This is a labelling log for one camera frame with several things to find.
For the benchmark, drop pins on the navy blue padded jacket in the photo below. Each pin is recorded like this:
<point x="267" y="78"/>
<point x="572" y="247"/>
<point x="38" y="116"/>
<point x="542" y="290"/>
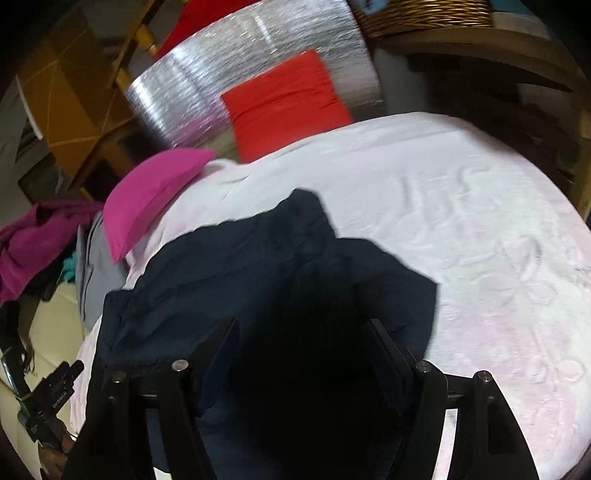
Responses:
<point x="284" y="378"/>

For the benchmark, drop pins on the wicker basket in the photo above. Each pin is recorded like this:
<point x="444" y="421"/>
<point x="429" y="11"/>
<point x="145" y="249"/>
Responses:
<point x="378" y="19"/>

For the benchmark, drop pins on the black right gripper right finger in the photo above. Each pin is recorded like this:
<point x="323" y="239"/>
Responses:
<point x="488" y="441"/>

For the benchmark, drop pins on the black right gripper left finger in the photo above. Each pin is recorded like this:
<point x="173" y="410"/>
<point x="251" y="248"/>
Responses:
<point x="152" y="415"/>

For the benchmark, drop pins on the teal garment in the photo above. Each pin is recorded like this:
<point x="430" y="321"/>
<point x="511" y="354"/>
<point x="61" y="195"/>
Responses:
<point x="69" y="268"/>

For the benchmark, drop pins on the magenta pillow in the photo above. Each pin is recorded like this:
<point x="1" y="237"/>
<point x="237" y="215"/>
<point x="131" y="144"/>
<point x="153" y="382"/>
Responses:
<point x="144" y="192"/>

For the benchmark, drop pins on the red headboard cloth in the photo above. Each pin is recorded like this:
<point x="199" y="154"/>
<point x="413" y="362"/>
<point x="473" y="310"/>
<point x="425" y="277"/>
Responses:
<point x="196" y="15"/>

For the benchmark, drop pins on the red pillow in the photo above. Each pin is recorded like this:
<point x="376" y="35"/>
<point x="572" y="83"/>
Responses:
<point x="290" y="102"/>

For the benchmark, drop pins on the magenta garment pile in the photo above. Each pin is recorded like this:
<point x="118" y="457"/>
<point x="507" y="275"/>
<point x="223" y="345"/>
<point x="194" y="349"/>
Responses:
<point x="30" y="244"/>

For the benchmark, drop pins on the pale pink embossed blanket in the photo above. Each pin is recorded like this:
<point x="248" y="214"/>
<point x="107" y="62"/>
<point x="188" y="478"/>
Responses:
<point x="508" y="252"/>

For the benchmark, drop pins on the grey folded garment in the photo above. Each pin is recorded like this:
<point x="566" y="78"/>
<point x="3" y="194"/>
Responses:
<point x="95" y="273"/>

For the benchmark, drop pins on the wooden shelf frame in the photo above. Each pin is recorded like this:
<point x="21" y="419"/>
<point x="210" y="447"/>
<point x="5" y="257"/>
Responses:
<point x="525" y="91"/>

